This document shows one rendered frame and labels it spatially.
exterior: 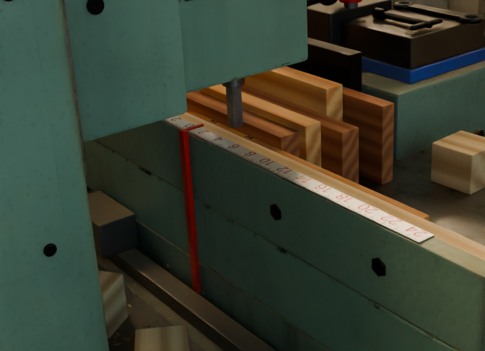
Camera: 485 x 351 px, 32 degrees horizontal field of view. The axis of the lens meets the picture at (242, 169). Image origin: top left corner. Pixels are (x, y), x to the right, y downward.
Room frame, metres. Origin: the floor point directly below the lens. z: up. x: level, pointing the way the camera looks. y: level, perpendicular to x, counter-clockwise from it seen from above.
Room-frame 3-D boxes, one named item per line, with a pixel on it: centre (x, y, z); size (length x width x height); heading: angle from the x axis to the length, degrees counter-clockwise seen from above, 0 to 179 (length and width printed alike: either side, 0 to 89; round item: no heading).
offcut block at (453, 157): (0.62, -0.18, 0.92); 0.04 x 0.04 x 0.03; 39
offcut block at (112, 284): (0.59, 0.12, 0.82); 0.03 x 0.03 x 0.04; 68
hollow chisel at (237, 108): (0.64, 0.00, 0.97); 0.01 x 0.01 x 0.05; 35
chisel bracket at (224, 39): (0.63, 0.02, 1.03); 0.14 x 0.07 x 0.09; 125
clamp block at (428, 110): (0.76, -0.15, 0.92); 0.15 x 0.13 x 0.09; 35
